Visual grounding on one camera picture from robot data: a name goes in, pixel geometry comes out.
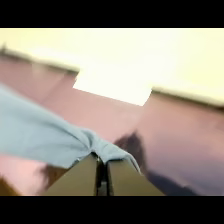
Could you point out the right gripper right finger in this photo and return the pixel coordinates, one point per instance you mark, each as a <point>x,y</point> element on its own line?
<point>130,181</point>

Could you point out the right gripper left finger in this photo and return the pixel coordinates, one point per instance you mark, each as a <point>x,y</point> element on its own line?
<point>78,180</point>

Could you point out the blue garment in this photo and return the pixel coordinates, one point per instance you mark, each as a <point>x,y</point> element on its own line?
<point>36,133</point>

